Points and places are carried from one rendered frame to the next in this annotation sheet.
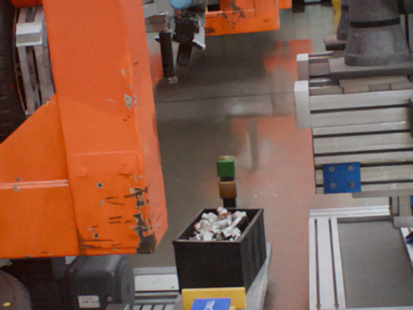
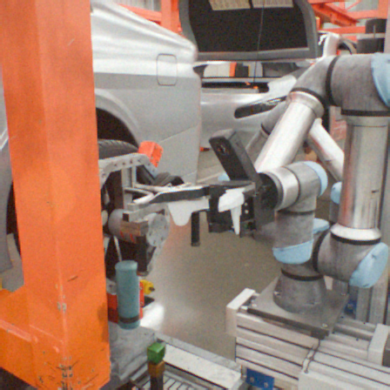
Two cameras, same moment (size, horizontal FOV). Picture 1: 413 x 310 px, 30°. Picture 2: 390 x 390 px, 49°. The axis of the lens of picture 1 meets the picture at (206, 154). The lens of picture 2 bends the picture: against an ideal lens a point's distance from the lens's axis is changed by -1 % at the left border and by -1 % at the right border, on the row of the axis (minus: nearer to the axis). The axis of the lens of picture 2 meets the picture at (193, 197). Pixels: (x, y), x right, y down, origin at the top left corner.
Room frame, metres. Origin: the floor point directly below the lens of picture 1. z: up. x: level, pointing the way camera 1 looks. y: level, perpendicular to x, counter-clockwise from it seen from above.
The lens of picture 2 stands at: (0.73, -0.58, 1.40)
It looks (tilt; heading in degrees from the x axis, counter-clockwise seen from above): 15 degrees down; 23
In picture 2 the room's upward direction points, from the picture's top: straight up
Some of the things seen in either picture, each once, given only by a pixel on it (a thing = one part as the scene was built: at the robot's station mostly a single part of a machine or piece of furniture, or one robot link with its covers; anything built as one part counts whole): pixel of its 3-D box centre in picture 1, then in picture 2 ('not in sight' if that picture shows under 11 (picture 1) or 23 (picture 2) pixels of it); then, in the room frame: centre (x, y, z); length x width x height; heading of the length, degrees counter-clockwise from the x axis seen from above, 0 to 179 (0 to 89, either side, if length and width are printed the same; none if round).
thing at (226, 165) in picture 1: (226, 166); (156, 352); (1.68, -0.04, 0.64); 0.04 x 0.04 x 0.04; 80
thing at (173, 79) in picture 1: (167, 56); (195, 227); (2.27, 0.08, 0.83); 0.04 x 0.04 x 0.16
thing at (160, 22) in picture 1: (153, 22); not in sight; (2.27, 0.11, 0.93); 0.09 x 0.05 x 0.05; 80
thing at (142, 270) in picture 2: not in sight; (141, 253); (1.93, 0.14, 0.83); 0.04 x 0.04 x 0.16
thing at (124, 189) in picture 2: not in sight; (129, 188); (2.02, 0.24, 1.03); 0.19 x 0.18 x 0.11; 80
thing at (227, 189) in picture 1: (228, 187); (156, 366); (1.68, -0.04, 0.59); 0.04 x 0.04 x 0.04; 80
